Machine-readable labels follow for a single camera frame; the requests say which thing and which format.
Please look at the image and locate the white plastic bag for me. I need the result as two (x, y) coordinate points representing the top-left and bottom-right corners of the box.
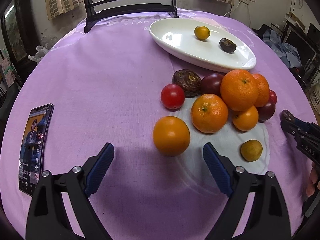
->
(28, 46), (49, 64)

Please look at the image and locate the white oval plate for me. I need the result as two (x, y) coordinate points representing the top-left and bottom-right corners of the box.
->
(149, 18), (257, 73)

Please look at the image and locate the large yellow-orange citrus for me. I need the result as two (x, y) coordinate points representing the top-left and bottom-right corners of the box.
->
(194, 25), (210, 41)

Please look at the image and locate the dark wooden cabinet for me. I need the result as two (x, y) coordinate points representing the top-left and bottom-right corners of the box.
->
(1, 0), (40, 82)

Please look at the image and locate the dark purple tomato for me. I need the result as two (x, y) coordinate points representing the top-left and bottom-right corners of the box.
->
(200, 73), (223, 96)
(257, 100), (276, 122)

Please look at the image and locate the purple tablecloth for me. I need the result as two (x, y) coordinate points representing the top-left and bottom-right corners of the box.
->
(1, 12), (311, 239)

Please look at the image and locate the small smooth orange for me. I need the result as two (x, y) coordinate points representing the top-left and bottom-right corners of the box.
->
(232, 106), (259, 132)

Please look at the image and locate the blue clothes pile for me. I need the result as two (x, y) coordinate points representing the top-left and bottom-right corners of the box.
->
(262, 29), (302, 69)

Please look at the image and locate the smartphone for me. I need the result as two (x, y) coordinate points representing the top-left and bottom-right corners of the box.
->
(18, 103), (54, 196)

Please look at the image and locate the red cherry tomato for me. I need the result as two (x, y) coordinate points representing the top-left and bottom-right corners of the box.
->
(269, 90), (278, 104)
(161, 84), (185, 110)

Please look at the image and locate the right hand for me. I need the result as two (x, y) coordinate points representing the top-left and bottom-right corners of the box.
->
(306, 162), (319, 197)

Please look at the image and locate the white bucket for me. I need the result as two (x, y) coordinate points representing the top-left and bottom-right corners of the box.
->
(309, 83), (320, 118)

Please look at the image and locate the big top orange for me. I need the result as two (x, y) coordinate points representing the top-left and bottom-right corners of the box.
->
(220, 69), (259, 112)

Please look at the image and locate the black framed decorative screen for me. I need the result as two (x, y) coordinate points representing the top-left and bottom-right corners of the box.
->
(84, 0), (178, 33)

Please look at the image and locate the dark purple tomato back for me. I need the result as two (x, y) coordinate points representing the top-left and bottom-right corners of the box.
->
(200, 73), (223, 96)

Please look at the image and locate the small yellow kumquat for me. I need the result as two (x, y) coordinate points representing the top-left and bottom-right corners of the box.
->
(240, 140), (263, 162)

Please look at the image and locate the textured mandarin front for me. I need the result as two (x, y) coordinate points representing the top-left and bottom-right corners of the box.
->
(190, 94), (228, 134)

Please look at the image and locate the black shelf with monitor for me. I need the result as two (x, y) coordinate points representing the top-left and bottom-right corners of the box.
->
(271, 19), (320, 86)

